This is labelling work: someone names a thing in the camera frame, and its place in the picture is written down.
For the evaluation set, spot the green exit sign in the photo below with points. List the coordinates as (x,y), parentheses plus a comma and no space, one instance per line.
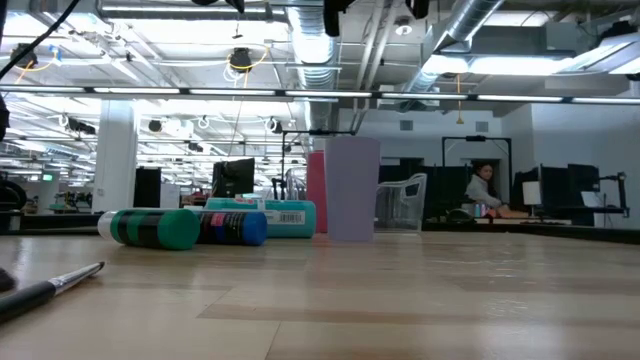
(47,177)

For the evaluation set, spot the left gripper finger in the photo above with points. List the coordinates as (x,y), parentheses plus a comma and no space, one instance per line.
(335,17)

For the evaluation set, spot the clear plastic bin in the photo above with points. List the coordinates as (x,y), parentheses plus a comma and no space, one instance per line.
(400,210)

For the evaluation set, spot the red paint bottle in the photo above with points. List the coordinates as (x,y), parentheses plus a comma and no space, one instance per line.
(316,200)

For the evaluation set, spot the dark desk monitors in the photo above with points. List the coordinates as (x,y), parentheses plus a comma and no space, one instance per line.
(555,192)

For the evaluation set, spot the small green paint bottle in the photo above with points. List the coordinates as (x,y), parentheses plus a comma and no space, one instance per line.
(160,230)

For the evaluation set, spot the slanted silver ventilation duct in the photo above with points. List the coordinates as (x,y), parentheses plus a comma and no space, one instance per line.
(465,20)

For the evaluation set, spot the white building column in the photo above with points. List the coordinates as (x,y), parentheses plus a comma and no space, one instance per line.
(115,160)

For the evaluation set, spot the long ceiling light strip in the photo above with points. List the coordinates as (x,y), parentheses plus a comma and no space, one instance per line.
(425,96)

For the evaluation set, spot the grey plastic cup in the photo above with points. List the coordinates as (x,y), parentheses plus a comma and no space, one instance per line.
(352,200)

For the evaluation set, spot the large teal paint bottle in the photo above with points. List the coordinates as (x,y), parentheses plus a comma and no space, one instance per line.
(292,225)

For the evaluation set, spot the wide silver ventilation duct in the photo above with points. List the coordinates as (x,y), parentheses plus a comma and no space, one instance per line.
(310,50)

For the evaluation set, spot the person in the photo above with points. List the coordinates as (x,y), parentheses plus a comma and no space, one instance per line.
(480,192)

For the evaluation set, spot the white table lamp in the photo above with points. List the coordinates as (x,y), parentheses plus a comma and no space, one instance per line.
(531,192)

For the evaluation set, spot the black cabinet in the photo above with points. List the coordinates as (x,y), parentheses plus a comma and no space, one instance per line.
(147,185)

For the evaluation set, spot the black background monitor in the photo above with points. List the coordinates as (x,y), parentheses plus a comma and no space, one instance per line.
(235,177)

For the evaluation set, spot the small blue paint bottle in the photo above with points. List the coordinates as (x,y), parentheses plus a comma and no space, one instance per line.
(235,230)

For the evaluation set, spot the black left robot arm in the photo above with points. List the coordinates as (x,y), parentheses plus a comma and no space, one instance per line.
(4,117)

